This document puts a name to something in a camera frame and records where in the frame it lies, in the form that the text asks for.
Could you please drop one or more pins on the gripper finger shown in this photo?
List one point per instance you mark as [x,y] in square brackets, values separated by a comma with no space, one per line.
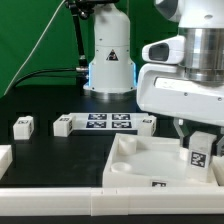
[220,143]

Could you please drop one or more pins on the white front fence wall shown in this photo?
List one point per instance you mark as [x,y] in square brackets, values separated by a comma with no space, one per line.
[111,201]

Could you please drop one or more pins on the white left fence piece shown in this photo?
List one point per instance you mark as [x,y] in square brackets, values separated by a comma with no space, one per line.
[5,158]

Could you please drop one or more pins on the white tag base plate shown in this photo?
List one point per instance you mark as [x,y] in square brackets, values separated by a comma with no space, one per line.
[108,121]

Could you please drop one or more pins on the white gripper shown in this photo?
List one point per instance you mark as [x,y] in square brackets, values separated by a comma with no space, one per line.
[164,90]

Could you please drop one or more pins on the white square tabletop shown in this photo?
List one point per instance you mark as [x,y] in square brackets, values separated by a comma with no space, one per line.
[140,161]

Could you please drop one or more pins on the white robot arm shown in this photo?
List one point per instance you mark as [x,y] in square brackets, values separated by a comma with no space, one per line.
[198,48]

